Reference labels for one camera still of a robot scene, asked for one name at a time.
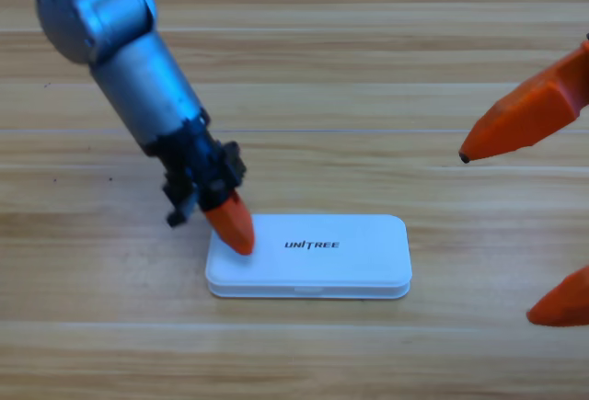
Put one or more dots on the white Unitree pencil case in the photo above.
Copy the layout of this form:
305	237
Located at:
331	262

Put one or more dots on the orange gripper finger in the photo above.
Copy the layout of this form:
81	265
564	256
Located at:
524	115
566	305
232	225

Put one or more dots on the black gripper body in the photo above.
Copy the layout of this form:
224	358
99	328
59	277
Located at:
202	165

